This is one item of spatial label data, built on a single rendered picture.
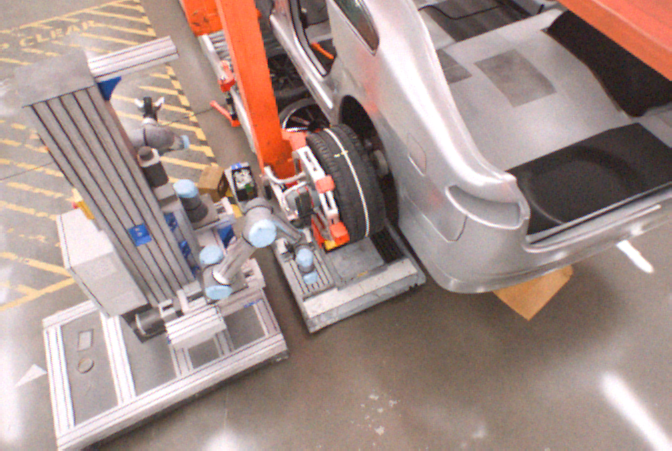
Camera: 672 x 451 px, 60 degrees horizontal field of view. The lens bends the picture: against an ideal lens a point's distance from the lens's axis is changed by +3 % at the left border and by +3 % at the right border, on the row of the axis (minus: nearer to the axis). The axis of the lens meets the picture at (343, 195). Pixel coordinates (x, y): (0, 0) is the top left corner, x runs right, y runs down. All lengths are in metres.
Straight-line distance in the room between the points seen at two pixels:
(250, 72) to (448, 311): 1.91
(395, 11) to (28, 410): 3.05
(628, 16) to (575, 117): 3.11
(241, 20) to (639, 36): 2.59
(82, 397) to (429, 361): 1.98
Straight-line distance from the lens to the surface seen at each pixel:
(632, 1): 0.53
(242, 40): 3.03
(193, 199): 3.17
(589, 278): 4.06
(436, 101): 2.40
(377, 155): 3.27
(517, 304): 3.82
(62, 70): 2.39
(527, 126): 3.46
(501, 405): 3.53
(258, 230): 2.44
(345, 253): 3.67
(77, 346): 3.83
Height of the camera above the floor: 3.26
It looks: 49 degrees down
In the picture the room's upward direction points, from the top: 6 degrees counter-clockwise
